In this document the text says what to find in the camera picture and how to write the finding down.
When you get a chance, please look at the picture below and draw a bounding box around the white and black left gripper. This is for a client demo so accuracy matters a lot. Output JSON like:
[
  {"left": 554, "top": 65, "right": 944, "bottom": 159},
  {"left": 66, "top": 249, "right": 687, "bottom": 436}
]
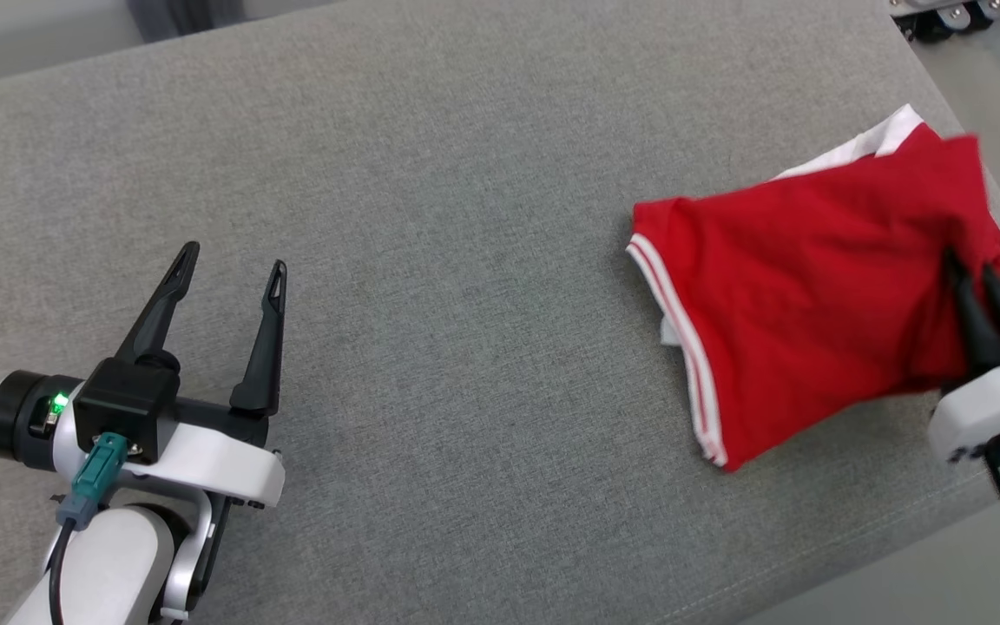
[{"left": 0, "top": 241, "right": 288, "bottom": 510}]

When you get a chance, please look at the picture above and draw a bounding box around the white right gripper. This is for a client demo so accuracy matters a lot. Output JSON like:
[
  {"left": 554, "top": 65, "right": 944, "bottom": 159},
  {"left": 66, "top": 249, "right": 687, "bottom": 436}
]
[{"left": 928, "top": 250, "right": 1000, "bottom": 465}]

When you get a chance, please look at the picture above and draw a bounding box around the red garment with white stripes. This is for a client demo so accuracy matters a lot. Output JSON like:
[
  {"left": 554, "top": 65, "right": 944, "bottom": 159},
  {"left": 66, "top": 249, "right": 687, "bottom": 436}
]
[{"left": 626, "top": 104, "right": 1000, "bottom": 472}]

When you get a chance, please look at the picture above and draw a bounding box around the black base with caster wheels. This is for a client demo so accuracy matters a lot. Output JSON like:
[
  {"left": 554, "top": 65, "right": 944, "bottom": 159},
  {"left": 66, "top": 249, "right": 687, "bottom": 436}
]
[{"left": 889, "top": 0, "right": 1000, "bottom": 43}]

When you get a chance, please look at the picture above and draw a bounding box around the black cable with teal plug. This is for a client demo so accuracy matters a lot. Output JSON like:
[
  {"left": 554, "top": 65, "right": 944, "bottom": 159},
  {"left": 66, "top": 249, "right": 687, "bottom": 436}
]
[{"left": 49, "top": 432, "right": 129, "bottom": 625}]

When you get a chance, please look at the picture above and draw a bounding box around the grey metal double frame post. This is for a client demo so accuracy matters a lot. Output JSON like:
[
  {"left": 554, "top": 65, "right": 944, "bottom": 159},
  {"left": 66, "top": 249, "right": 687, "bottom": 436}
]
[{"left": 125, "top": 0, "right": 249, "bottom": 43}]

